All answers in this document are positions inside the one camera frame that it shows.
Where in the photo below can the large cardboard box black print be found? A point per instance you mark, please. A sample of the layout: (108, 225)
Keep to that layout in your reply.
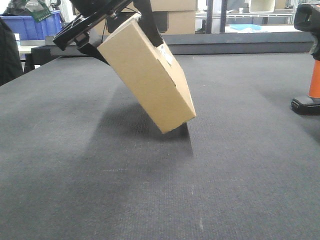
(167, 22)

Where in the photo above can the blue plastic crate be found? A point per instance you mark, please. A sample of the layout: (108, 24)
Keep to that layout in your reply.
(29, 29)

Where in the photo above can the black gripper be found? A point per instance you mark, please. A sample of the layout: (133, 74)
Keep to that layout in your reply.
(80, 32)

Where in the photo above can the green circuit board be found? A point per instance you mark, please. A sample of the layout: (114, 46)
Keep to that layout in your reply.
(38, 10)

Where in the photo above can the dark grey table edge rail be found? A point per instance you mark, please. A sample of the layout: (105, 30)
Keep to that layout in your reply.
(135, 42)

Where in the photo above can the beige bin on shelf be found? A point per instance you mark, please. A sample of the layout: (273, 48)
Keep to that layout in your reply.
(261, 6)

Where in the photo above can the brown cardboard package box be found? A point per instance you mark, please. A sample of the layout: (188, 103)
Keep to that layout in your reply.
(161, 89)

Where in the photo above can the orange black barcode scanner gun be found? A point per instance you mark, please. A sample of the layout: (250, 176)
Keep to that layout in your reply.
(307, 19)

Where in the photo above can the white barcode label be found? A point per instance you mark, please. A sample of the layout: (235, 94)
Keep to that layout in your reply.
(165, 52)

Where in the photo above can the black vertical post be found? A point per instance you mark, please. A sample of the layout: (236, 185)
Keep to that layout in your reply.
(209, 17)
(223, 16)

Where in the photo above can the light blue tray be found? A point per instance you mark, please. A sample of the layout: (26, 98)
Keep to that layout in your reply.
(244, 28)

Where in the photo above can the black bag on crate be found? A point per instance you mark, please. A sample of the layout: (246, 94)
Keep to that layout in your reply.
(16, 8)

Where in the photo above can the metal wire shelf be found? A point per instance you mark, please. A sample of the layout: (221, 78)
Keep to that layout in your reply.
(288, 14)

